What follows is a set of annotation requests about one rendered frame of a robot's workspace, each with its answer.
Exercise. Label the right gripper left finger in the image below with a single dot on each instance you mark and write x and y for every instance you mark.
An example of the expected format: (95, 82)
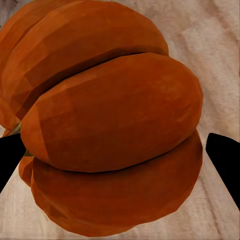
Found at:
(12, 150)

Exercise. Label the pumpkin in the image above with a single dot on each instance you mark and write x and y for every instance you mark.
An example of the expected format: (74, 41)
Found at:
(107, 118)

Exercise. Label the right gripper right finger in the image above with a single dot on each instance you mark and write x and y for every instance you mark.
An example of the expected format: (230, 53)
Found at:
(224, 152)

